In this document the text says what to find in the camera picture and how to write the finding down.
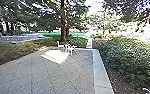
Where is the large green tree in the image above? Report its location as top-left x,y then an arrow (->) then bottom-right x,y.
0,0 -> 90,43

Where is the low green shrub bed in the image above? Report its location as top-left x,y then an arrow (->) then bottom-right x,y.
34,36 -> 89,49

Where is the green garden hedge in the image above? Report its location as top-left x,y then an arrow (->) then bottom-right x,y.
95,35 -> 150,89

